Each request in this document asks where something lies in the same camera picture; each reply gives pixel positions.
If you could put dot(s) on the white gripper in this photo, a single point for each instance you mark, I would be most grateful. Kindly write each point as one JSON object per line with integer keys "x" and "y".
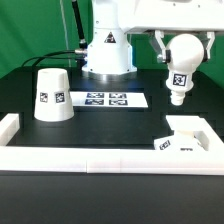
{"x": 172, "y": 15}

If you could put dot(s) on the white lamp bulb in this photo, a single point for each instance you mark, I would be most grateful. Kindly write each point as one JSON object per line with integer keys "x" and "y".
{"x": 187, "y": 53}

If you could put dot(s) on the white lamp base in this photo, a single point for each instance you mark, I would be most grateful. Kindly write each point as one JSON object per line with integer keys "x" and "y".
{"x": 184, "y": 134}

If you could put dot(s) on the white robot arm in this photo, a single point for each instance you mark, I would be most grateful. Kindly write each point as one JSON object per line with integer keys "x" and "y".
{"x": 110, "y": 54}

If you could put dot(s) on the white lamp shade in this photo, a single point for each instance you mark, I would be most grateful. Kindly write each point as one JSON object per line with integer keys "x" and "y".
{"x": 53, "y": 101}

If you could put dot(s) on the white marker sheet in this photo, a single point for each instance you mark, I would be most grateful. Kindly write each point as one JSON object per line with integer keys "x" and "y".
{"x": 109, "y": 99}

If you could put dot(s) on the white foam border frame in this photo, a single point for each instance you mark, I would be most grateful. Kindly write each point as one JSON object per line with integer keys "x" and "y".
{"x": 209, "y": 161}

